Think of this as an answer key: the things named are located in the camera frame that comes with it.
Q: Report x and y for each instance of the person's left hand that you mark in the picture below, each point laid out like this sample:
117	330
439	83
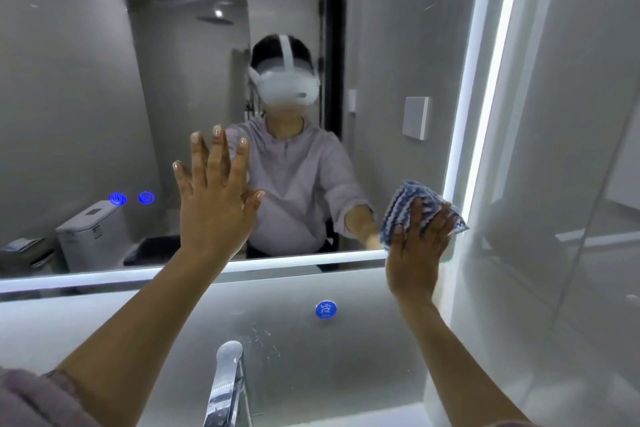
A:
212	221

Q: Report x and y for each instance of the person's right hand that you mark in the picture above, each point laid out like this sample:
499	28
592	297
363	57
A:
415	266

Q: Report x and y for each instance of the person's left thumb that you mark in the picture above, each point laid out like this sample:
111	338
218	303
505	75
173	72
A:
254	204

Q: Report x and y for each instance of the person's left middle finger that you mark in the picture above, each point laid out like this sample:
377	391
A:
216	156

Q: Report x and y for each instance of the person's left little finger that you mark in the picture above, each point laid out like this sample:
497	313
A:
182	184

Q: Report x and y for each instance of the person's right thumb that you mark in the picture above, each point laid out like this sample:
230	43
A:
396	239

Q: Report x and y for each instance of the blue white striped cloth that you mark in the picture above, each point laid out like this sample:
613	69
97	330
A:
405	204

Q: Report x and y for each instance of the person's left forearm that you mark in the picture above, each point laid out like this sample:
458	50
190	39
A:
145	331

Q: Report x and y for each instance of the person's right forearm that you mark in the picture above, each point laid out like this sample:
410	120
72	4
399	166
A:
450	366

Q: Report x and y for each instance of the glowing blue touch button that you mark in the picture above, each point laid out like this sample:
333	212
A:
146	197
117	199

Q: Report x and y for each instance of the round blue sticker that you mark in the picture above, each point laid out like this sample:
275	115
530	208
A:
326	309

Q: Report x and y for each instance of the lit bathroom mirror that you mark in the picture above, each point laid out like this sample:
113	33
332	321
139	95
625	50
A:
100	91

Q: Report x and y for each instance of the chrome faucet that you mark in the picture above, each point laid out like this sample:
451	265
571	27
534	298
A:
225	386

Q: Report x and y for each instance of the lilac sweatshirt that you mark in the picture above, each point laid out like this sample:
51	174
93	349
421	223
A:
30	399

